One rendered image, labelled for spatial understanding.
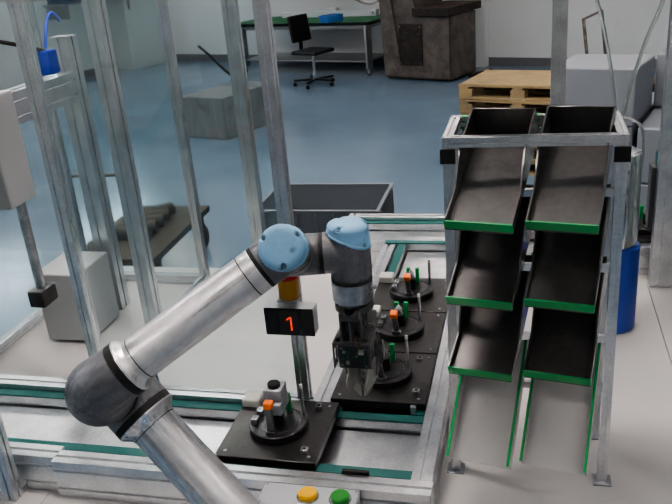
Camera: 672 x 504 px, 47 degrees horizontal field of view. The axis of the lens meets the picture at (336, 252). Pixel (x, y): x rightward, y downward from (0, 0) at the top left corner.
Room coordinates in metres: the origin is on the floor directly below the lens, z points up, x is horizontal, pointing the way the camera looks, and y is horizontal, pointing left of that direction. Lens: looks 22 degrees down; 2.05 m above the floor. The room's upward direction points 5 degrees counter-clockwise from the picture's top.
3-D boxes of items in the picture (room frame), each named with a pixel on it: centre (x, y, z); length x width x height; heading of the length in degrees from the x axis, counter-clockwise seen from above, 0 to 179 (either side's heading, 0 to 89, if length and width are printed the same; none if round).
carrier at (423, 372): (1.74, -0.10, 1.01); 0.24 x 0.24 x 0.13; 75
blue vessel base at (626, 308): (2.11, -0.82, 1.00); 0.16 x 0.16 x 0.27
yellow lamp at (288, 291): (1.66, 0.12, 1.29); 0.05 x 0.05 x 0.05
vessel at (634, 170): (2.11, -0.82, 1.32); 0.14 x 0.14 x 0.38
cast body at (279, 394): (1.56, 0.17, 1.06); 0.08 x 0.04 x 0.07; 165
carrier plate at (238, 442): (1.55, 0.17, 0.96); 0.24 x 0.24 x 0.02; 75
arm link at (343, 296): (1.27, -0.03, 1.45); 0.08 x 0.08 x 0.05
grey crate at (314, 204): (3.64, 0.03, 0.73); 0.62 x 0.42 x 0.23; 75
